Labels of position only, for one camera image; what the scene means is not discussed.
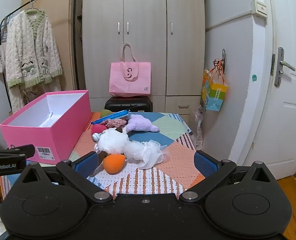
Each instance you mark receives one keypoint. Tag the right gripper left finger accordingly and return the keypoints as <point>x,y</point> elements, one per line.
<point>76,173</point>

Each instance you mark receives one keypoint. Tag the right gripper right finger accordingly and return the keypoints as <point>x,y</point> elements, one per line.
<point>216,173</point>

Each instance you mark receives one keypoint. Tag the orange egg sponge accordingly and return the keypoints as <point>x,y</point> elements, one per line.
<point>114,163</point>

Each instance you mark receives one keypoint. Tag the red fluffy pompom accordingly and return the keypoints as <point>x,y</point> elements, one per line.
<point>98,128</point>

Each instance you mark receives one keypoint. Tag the white plush cat toy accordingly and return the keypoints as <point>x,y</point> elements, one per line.
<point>111,141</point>

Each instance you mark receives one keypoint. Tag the white mesh bath pouf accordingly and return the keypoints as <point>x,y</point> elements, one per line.
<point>145,154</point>

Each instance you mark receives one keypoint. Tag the blue wet wipes pack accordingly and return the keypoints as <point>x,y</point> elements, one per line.
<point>112,116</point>

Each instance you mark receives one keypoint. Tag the clear plastic bag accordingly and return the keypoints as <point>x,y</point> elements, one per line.
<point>197,119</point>

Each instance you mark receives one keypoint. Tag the pink cardboard box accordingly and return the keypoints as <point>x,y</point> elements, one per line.
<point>52,123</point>

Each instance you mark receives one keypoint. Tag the pink floral scrunchie cloth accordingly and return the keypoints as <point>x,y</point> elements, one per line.
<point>114,123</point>

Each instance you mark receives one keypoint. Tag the patchwork table cloth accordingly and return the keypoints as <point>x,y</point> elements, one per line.
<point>174,175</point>

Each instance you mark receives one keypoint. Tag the green egg sponge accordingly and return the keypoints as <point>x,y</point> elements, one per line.
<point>105,112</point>

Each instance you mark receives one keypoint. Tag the white door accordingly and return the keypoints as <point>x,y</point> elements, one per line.
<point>275,139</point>

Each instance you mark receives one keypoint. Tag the purple plush toy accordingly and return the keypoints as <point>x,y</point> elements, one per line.
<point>138,123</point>

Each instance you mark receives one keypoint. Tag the colourful gift bag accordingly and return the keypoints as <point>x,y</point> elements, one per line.
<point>214,86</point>

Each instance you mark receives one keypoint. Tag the black suitcase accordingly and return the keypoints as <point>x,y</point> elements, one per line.
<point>132,104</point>

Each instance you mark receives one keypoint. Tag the pink tote bag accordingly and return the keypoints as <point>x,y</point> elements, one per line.
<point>130,78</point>

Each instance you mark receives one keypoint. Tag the cream knitted cardigan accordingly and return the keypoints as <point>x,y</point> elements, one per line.
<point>31,53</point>

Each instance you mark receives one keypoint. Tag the black clothes rack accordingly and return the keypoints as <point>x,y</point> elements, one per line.
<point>20,96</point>

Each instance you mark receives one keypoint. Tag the beige wardrobe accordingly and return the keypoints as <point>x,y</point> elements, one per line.
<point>170,34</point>

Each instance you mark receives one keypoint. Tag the light wooden cabinet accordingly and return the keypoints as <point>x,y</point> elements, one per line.
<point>65,18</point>

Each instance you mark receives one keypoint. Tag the silver door handle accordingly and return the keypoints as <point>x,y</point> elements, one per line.
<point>280,65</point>

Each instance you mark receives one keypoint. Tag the white wall switch box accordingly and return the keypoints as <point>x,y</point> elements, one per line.
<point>259,9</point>

